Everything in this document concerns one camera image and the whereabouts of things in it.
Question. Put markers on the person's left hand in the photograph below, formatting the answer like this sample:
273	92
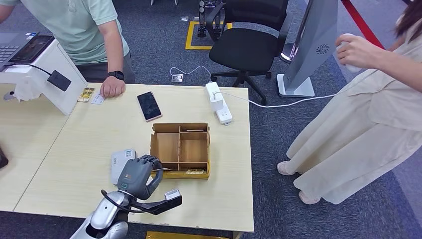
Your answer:
112	87

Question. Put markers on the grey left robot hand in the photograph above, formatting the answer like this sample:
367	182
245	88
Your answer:
138	176

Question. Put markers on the person's right hand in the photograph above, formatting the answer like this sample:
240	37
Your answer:
359	51

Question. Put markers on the white handheld controller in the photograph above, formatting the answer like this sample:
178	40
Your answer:
352	68

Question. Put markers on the white ID card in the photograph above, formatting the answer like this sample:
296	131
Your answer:
98	99

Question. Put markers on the grey card reader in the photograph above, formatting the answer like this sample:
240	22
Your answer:
118	161

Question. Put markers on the yellow hotel key card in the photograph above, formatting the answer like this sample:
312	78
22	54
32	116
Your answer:
166	169
86	95
194	172

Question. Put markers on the wooden compartment box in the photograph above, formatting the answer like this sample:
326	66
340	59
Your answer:
168	148

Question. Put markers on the person's right forearm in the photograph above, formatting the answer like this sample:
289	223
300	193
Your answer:
404	66

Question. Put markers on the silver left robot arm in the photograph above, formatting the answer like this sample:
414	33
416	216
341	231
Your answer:
105	214

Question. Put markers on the person's left forearm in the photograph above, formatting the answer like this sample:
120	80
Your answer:
113	56

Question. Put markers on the person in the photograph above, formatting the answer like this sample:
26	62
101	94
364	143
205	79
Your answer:
346	148
66	26

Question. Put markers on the black wristwatch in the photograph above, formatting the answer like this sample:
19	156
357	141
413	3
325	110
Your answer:
115	75

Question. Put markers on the black smartphone pink edge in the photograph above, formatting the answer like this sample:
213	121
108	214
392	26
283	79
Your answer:
149	106

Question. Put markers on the white desktop riser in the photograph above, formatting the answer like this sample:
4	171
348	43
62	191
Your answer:
66	85

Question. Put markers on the grey kiosk screen stand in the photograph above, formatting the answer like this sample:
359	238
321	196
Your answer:
313	43

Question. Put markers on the black power adapter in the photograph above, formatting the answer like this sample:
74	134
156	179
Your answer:
59	80

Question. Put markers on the silver floor socket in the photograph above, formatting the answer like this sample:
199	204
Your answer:
177	78

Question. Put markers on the yellow floor mat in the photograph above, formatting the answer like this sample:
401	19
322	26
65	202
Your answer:
184	236

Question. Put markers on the white crumpled tissue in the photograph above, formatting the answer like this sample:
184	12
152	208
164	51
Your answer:
26	90

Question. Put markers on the small grey disc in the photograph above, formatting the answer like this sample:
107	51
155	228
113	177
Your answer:
9	95

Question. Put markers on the white charger plug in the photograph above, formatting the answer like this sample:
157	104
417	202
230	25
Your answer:
217	102

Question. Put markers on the white power strip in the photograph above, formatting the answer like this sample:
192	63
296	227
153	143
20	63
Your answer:
225	115

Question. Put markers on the dark laptop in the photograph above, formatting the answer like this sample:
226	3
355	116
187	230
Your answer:
10	46

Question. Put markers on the black metal robot legs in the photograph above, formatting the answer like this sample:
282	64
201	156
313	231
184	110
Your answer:
202	19

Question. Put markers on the black office chair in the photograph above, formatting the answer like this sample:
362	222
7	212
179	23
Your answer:
247	49

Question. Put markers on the black object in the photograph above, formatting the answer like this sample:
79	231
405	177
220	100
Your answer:
2	158

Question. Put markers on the pale pink shoe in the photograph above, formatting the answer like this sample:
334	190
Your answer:
286	169
308	198

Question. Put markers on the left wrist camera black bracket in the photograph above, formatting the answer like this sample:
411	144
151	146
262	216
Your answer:
171	198

